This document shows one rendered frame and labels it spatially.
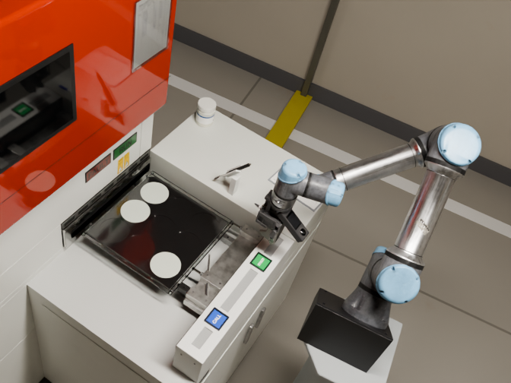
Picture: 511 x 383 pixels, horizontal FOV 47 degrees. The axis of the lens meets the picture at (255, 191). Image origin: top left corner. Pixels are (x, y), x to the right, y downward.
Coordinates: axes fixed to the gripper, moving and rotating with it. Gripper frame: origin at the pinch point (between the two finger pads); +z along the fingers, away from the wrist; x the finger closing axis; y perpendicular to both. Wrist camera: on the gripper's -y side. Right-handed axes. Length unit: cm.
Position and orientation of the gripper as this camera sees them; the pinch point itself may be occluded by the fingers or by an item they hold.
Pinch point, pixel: (274, 242)
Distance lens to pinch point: 191.6
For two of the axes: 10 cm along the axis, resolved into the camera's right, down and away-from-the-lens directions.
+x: -5.2, 5.8, -6.3
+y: -8.3, -5.1, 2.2
